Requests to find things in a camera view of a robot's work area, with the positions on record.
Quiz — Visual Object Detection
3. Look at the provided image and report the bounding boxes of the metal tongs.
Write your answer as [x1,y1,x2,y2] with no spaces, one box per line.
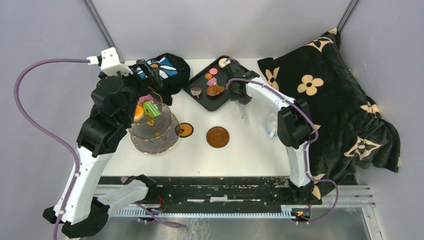
[234,100,244,119]

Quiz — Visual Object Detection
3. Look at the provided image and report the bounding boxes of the pink frosted cupcake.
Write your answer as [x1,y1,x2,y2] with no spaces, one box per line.
[206,77,218,87]

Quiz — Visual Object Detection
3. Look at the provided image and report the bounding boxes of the orange donut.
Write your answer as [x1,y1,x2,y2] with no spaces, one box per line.
[133,105,144,122]

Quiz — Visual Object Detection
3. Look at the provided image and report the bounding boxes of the green cake slice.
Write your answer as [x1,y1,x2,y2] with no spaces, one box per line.
[142,100,161,118]

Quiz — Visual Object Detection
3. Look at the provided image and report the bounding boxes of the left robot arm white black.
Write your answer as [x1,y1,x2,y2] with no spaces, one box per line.
[43,59,163,239]

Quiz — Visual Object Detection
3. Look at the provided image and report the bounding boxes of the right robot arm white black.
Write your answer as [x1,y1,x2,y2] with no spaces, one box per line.
[223,58,318,201]

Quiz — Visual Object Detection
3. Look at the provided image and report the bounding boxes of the black flower-print cloth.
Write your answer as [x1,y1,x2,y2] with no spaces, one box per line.
[146,53,191,106]

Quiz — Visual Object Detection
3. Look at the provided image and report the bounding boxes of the black serving tray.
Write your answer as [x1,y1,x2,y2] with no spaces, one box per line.
[183,55,230,112]

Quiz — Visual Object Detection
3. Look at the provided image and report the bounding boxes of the pink macaron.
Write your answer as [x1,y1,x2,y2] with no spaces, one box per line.
[209,68,218,75]

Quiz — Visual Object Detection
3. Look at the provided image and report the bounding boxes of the orange swirl cookie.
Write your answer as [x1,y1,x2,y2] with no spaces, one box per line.
[204,73,213,80]

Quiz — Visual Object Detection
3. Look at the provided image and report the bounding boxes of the white mug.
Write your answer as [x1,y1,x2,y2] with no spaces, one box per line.
[265,113,278,138]

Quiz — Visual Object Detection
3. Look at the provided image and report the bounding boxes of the brown round coaster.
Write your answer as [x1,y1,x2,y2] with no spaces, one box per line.
[206,126,230,149]

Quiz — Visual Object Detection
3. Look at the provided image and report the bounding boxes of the orange black round coaster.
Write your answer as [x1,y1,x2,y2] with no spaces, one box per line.
[179,122,194,138]

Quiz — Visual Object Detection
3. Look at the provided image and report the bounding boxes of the black floral blanket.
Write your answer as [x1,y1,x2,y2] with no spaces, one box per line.
[257,28,401,201]

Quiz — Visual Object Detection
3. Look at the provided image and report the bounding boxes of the white ring donut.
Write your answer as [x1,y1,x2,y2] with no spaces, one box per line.
[218,57,232,69]

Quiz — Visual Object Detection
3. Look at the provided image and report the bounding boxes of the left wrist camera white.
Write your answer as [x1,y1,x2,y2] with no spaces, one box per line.
[86,47,133,77]

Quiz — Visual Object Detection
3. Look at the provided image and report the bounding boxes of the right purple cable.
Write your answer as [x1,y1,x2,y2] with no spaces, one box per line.
[225,57,339,224]

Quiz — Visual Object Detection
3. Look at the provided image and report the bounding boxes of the purple cable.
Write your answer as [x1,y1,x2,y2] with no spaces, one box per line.
[225,57,339,224]
[13,58,183,240]

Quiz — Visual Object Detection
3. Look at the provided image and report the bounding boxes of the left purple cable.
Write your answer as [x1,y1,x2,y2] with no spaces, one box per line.
[13,58,183,240]

